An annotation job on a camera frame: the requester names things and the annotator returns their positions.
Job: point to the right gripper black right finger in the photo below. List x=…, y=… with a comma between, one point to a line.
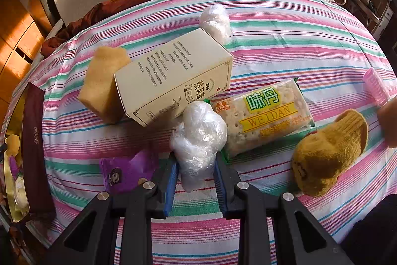
x=225, y=179

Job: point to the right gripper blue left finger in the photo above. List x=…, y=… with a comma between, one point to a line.
x=165, y=179

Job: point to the clear plastic bag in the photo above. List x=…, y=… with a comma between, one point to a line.
x=197, y=139

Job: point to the Weidan cracker packet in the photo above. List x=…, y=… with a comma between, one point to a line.
x=263, y=115

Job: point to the mustard yellow knitted sock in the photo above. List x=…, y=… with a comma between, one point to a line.
x=321, y=156

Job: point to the tall yellow sponge block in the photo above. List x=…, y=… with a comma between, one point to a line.
x=99, y=93

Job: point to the cream printed carton box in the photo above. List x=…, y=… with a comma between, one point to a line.
x=159, y=85

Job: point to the white sock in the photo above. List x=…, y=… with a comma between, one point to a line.
x=20, y=195

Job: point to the dark red tin lid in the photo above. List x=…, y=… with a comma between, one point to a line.
x=40, y=200

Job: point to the striped pink green tablecloth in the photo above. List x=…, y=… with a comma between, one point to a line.
x=320, y=44

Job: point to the gold metal tin box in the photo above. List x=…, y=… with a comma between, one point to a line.
x=13, y=166

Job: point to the yellow sponge wedge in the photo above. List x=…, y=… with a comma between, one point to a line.
x=387, y=116

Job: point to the pink plastic hair roller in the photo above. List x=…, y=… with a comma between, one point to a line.
x=375, y=85

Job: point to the wooden wardrobe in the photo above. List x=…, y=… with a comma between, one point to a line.
x=23, y=30

